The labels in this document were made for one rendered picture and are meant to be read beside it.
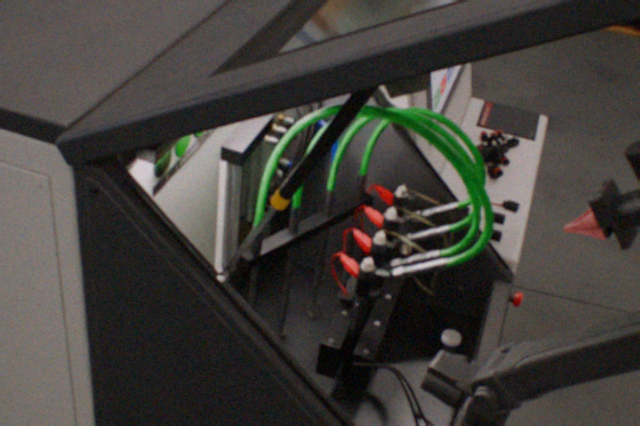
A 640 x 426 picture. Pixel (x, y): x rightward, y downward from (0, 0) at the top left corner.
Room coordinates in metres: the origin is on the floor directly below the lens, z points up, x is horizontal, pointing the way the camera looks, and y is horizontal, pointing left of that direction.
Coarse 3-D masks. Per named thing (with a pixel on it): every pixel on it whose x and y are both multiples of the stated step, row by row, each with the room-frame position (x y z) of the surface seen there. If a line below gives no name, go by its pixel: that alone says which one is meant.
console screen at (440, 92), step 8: (464, 64) 1.93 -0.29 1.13; (440, 72) 1.64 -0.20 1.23; (448, 72) 1.73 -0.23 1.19; (456, 72) 1.82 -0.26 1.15; (432, 80) 1.56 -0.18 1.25; (440, 80) 1.64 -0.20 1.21; (448, 80) 1.72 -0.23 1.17; (456, 80) 1.82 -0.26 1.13; (432, 88) 1.56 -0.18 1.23; (440, 88) 1.63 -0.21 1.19; (448, 88) 1.72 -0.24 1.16; (432, 96) 1.55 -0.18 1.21; (440, 96) 1.63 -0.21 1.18; (448, 96) 1.72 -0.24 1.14; (432, 104) 1.55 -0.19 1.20; (440, 104) 1.62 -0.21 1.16; (448, 104) 1.72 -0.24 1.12; (440, 112) 1.62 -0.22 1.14
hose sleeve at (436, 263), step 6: (444, 258) 1.01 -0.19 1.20; (420, 264) 1.02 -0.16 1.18; (426, 264) 1.01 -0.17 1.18; (432, 264) 1.01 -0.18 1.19; (438, 264) 1.00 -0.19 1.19; (444, 264) 1.00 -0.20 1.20; (402, 270) 1.02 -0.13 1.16; (408, 270) 1.02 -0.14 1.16; (414, 270) 1.01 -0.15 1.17; (420, 270) 1.01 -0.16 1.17; (426, 270) 1.01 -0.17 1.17; (432, 270) 1.01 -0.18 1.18; (438, 270) 1.01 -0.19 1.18; (408, 276) 1.02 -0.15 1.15
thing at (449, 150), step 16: (320, 112) 1.06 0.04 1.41; (336, 112) 1.05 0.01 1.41; (368, 112) 1.04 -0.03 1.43; (384, 112) 1.04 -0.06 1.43; (416, 128) 1.02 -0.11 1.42; (448, 144) 1.02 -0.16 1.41; (272, 160) 1.07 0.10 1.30; (464, 160) 1.01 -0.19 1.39; (480, 192) 1.00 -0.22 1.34; (256, 208) 1.08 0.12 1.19; (256, 224) 1.08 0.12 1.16; (480, 240) 1.00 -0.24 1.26; (464, 256) 1.00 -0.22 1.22
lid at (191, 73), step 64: (256, 0) 1.14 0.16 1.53; (320, 0) 1.06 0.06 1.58; (384, 0) 0.92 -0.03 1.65; (448, 0) 0.82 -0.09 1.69; (512, 0) 0.68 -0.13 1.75; (576, 0) 0.64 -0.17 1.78; (192, 64) 0.88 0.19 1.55; (256, 64) 0.77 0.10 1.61; (320, 64) 0.69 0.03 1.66; (384, 64) 0.67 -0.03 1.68; (448, 64) 0.66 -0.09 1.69; (128, 128) 0.73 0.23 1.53; (192, 128) 0.71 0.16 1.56
